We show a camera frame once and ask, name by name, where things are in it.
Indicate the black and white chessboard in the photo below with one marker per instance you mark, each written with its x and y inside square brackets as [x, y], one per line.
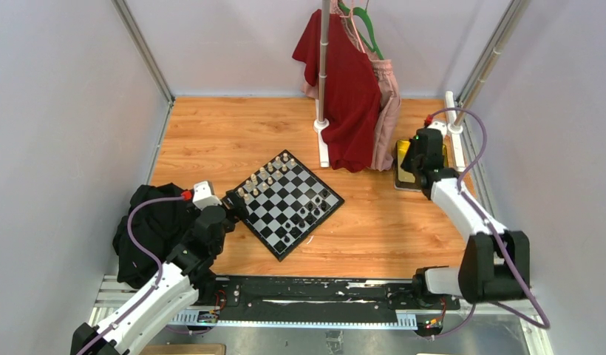
[286, 202]

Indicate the pink garment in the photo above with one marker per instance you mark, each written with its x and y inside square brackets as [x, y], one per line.
[390, 102]

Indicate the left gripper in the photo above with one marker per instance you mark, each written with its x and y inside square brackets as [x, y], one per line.
[239, 209]

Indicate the white rack base foot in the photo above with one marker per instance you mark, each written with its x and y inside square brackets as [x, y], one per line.
[321, 137]

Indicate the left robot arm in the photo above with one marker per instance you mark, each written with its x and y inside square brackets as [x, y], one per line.
[179, 281]

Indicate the green hanger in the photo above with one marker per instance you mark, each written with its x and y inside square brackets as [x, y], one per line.
[368, 39]

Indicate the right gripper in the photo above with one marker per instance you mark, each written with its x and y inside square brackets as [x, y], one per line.
[406, 164]

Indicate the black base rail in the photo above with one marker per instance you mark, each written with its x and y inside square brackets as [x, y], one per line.
[320, 302]

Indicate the yellow tray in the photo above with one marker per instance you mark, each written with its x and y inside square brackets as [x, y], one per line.
[404, 180]

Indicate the black cloth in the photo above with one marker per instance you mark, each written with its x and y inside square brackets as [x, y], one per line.
[158, 227]

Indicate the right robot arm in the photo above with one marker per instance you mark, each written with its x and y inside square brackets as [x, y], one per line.
[495, 265]

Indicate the red shirt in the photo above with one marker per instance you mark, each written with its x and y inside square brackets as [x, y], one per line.
[351, 104]

